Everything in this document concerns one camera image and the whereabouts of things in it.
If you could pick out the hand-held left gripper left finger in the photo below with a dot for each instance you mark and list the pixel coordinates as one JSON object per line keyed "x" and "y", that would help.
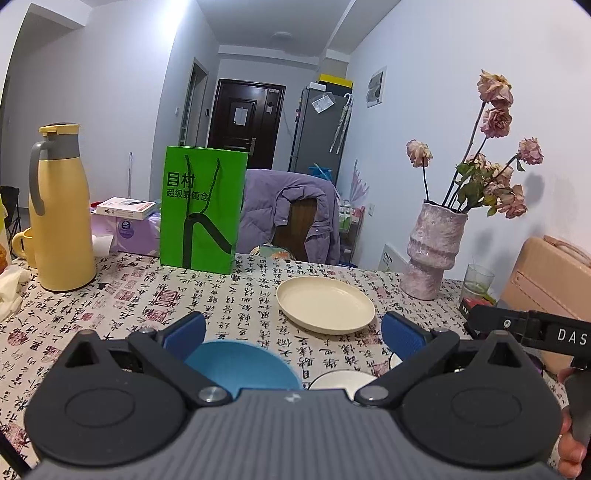
{"x": 184, "y": 333}

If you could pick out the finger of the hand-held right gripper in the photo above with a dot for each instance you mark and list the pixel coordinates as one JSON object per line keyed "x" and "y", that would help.
{"x": 503, "y": 323}

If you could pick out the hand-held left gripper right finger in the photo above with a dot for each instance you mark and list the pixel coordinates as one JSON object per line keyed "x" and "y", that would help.
{"x": 404, "y": 334}

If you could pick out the white bowl with black rim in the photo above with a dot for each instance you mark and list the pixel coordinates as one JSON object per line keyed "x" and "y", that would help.
{"x": 395, "y": 363}
{"x": 341, "y": 381}

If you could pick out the blue bowl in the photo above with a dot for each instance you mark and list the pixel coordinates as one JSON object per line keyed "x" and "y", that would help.
{"x": 244, "y": 369}

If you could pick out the cream plate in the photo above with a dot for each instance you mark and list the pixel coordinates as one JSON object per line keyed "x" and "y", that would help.
{"x": 323, "y": 302}

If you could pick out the person's right hand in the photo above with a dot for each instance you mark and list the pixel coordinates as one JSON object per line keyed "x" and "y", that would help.
{"x": 572, "y": 457}

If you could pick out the small red black box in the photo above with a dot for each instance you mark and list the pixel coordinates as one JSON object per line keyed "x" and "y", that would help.
{"x": 475, "y": 304}

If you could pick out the drinking glass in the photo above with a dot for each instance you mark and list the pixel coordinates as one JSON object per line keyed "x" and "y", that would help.
{"x": 478, "y": 281}

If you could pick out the tan small suitcase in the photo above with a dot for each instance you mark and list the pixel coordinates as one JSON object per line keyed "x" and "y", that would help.
{"x": 549, "y": 281}

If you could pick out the calligraphy print tablecloth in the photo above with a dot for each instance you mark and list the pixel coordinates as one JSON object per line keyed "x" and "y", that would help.
{"x": 115, "y": 314}

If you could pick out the pink ribbed vase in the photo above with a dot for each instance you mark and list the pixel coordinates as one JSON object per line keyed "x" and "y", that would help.
{"x": 434, "y": 249}

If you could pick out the purple tissue pack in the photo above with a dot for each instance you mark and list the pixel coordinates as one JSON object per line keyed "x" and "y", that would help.
{"x": 134, "y": 235}

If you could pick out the green paper bag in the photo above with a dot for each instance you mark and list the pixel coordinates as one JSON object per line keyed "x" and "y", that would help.
{"x": 203, "y": 217}

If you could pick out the floral seat cushion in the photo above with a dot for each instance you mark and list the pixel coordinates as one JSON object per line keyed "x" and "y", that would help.
{"x": 272, "y": 251}

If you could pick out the small storage rack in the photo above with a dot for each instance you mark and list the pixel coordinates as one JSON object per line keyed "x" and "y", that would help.
{"x": 351, "y": 226}

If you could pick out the white flat box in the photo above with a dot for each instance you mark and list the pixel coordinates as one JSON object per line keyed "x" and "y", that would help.
{"x": 124, "y": 208}

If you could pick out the dried pink roses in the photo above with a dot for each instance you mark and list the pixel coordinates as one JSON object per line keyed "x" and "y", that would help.
{"x": 496, "y": 184}

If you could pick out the purple jacket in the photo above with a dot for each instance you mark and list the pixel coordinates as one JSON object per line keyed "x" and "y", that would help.
{"x": 263, "y": 207}

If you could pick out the wooden chair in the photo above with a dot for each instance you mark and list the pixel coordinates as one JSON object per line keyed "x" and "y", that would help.
{"x": 298, "y": 226}

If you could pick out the yellow thermos jug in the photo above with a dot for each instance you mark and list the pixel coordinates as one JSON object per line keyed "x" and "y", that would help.
{"x": 62, "y": 221}

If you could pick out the white rubber gloves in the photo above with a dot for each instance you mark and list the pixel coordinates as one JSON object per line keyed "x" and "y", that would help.
{"x": 11, "y": 290}

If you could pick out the blue plastic bag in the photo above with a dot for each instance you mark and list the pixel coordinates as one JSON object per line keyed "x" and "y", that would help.
{"x": 321, "y": 174}

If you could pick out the yellow mug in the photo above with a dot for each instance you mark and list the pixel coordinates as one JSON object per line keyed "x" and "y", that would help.
{"x": 25, "y": 247}

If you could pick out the dark entrance door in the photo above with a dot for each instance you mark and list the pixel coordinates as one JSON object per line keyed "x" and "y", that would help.
{"x": 231, "y": 138}

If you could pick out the grey refrigerator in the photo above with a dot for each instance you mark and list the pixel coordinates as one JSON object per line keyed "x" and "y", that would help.
{"x": 314, "y": 138}

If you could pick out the black folding stand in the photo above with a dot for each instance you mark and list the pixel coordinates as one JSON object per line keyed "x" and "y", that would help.
{"x": 10, "y": 203}

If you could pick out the folded umbrella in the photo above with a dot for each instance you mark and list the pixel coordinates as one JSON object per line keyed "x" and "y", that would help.
{"x": 341, "y": 124}

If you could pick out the white door notice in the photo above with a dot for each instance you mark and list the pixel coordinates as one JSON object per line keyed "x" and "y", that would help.
{"x": 241, "y": 115}

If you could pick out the grey interior door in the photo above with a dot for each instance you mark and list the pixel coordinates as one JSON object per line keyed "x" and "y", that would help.
{"x": 194, "y": 106}

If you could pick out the white paper sheet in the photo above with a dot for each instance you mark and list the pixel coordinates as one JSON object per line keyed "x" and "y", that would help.
{"x": 322, "y": 104}

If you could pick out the yellow box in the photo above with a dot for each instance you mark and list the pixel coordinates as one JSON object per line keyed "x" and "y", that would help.
{"x": 337, "y": 79}

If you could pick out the round ceiling light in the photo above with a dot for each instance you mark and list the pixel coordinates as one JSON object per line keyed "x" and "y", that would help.
{"x": 282, "y": 36}

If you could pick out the wall picture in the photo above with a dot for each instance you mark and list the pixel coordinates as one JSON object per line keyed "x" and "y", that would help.
{"x": 376, "y": 86}

